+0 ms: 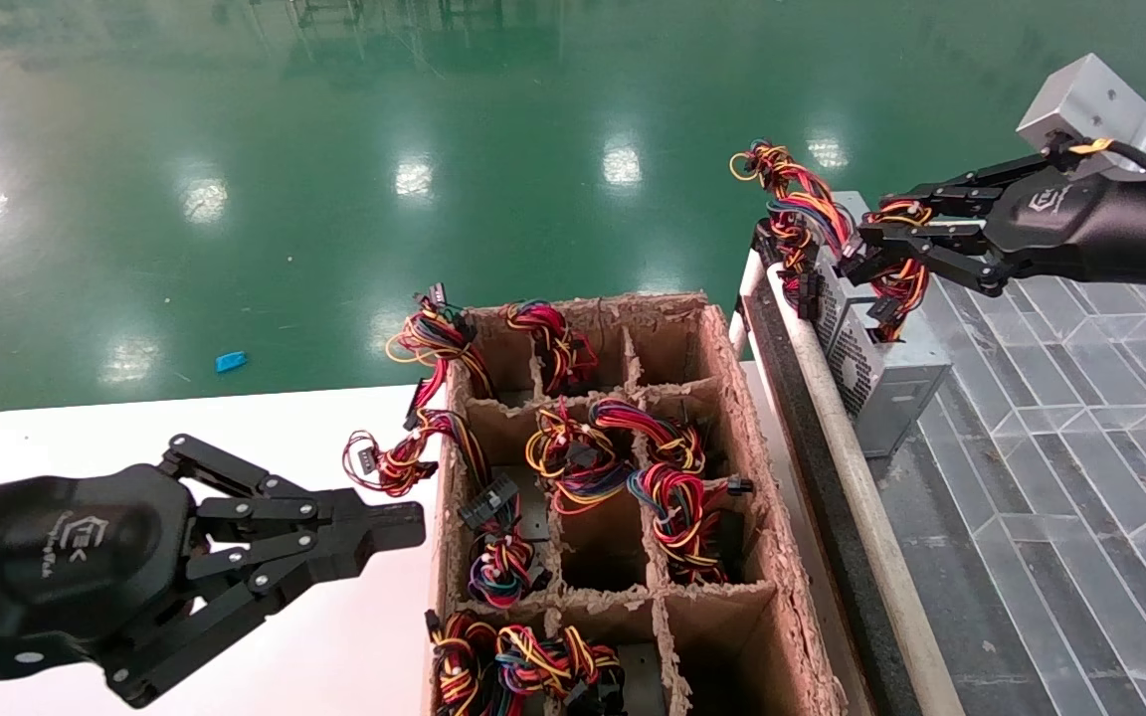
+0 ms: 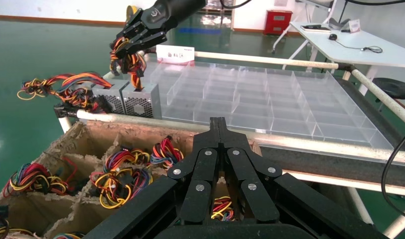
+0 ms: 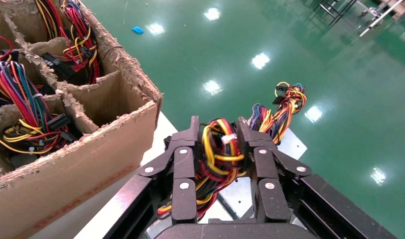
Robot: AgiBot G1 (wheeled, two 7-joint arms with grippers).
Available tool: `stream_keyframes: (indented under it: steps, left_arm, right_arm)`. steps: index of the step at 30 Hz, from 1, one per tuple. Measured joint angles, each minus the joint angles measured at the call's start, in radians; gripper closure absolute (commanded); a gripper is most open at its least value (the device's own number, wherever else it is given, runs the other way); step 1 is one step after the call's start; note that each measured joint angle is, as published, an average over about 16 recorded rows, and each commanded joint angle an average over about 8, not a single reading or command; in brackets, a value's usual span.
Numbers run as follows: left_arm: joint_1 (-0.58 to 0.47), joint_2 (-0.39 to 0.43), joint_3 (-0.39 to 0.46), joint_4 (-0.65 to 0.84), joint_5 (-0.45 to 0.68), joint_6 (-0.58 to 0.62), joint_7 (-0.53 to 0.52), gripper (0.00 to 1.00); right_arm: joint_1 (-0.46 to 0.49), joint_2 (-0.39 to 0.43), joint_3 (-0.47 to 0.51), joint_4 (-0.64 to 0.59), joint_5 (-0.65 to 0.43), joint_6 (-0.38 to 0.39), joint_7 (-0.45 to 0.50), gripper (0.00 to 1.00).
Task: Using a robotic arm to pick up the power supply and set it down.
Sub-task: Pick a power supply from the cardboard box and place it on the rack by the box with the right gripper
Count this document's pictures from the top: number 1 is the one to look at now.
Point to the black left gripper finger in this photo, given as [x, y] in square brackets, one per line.
[334, 557]
[334, 507]

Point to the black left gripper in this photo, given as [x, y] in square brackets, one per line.
[36, 567]

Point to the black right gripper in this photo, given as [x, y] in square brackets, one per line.
[1050, 224]

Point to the small blue scrap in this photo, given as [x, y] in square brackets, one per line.
[232, 362]

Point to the clear acrylic divider tray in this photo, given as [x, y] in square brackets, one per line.
[1080, 497]

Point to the brown cardboard divider box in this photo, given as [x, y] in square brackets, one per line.
[712, 636]

